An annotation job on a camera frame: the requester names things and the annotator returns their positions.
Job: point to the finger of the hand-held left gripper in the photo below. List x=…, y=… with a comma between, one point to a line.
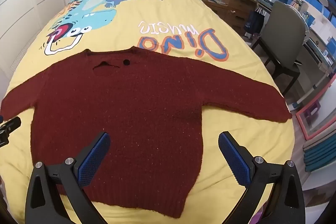
x=10, y=126

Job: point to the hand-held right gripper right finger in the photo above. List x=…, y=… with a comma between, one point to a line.
x=235, y=161

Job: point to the pink framed board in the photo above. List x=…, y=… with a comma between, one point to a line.
x=302, y=119

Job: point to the yellow printed bed sheet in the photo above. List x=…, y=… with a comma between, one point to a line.
x=183, y=8

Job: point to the dark blue bag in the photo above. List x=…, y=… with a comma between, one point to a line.
x=253, y=22

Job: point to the dark red knitted sweater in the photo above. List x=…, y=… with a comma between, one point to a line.
x=144, y=113

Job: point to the stack of teal mats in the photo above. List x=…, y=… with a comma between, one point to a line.
x=320, y=155

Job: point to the grey chair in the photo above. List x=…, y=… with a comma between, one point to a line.
x=283, y=35

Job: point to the white study desk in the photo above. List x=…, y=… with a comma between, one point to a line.
x=315, y=56

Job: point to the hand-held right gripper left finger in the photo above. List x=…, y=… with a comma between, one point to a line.
x=94, y=158

